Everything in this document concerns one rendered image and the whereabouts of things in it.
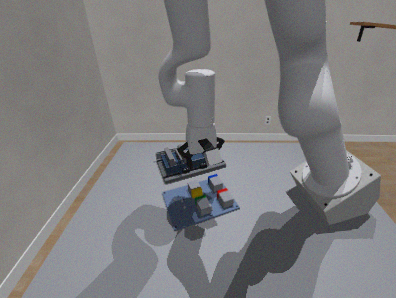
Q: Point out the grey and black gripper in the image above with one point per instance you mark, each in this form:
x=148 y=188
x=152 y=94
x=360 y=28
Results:
x=193 y=134

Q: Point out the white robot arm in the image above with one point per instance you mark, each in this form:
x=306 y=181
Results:
x=307 y=105

